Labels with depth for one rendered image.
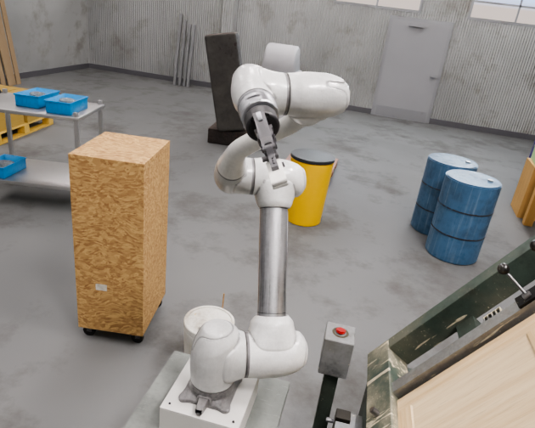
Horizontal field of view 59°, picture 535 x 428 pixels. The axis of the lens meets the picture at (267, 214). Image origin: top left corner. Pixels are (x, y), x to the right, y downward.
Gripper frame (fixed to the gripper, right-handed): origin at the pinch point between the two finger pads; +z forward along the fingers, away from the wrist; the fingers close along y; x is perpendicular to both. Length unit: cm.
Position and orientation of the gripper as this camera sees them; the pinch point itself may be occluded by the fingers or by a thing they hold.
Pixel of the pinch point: (277, 173)
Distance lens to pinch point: 90.2
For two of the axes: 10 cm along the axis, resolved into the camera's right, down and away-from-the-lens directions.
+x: 9.5, -3.0, -0.5
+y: -2.5, -6.9, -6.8
